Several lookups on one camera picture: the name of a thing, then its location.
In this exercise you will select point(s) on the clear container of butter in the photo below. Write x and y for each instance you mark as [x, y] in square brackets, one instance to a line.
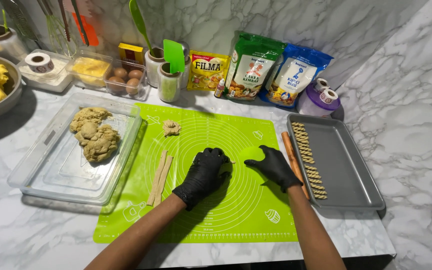
[90, 67]

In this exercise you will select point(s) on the person's right hand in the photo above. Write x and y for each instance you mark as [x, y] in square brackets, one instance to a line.
[276, 168]

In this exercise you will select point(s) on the large printed tape roll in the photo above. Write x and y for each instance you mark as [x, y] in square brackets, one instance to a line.
[39, 63]

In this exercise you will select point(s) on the green flour bag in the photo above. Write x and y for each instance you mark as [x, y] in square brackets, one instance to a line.
[251, 67]

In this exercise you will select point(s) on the flat dough strip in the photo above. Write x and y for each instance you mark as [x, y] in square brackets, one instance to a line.
[157, 178]
[163, 182]

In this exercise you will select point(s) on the blue flour bag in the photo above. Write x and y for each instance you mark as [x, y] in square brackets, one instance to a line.
[293, 78]

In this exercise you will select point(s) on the small dropper bottle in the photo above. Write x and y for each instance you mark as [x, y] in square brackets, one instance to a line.
[219, 89]

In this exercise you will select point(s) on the metal grater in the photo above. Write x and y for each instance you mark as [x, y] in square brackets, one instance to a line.
[21, 18]

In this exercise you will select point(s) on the green-tinted plastic wrap roll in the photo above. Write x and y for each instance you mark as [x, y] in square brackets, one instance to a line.
[168, 88]

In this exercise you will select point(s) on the yellow margarine packet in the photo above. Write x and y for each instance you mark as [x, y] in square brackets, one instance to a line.
[207, 71]

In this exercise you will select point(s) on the row of twisted dough sticks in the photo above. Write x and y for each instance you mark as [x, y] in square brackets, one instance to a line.
[306, 153]

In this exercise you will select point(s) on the clear container of white powder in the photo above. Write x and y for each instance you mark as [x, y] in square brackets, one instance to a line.
[56, 80]

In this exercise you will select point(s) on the yellow and red box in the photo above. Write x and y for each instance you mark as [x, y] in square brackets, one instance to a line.
[130, 52]

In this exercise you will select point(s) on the person's left fingers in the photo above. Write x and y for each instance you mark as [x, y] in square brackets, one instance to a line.
[214, 153]

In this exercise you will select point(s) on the green spoon spatula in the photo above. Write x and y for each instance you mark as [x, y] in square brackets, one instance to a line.
[138, 20]

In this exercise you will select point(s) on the small dough lump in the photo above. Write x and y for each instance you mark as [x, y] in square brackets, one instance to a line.
[171, 128]

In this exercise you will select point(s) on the light green dough scraper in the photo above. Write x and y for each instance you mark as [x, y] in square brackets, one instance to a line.
[250, 153]

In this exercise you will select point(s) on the brown egg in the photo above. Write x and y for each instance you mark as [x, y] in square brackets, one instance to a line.
[136, 74]
[120, 72]
[116, 84]
[133, 86]

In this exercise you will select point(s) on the flat green spatula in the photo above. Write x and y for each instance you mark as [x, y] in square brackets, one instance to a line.
[174, 55]

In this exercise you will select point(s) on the small white tape roll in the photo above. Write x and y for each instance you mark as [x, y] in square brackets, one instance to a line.
[329, 96]
[321, 84]

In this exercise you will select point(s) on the green silicone baking mat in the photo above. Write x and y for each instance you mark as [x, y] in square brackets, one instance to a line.
[201, 210]

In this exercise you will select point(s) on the wooden rolling pin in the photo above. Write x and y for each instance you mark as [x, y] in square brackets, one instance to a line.
[291, 153]

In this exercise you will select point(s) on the clear egg container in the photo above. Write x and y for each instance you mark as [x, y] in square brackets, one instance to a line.
[141, 88]

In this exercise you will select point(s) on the large clear film roll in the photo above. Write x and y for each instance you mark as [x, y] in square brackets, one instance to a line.
[4, 45]

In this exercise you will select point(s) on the large dough lump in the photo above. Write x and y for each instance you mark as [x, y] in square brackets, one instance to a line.
[96, 138]

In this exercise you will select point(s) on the metal tongs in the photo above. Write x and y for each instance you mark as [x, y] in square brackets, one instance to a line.
[79, 22]

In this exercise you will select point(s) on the clear plastic container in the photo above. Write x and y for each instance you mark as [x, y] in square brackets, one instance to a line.
[58, 172]

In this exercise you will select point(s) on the purple lidded container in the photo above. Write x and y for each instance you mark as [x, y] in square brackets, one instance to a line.
[313, 107]

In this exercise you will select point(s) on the grey baking tray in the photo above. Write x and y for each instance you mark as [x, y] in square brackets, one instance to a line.
[343, 168]

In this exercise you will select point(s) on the orange spatula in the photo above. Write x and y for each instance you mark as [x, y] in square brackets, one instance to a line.
[90, 32]

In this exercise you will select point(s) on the person's left hand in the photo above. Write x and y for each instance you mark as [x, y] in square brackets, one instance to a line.
[201, 178]

